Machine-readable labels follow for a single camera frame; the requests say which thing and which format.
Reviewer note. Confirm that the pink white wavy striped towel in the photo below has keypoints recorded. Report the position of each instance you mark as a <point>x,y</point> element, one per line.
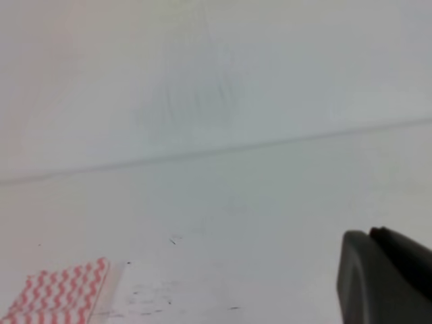
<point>64,296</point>

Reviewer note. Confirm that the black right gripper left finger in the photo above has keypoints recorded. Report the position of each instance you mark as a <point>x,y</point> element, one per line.
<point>359,279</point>

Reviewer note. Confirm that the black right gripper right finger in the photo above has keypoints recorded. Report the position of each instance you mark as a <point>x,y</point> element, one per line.
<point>399,285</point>

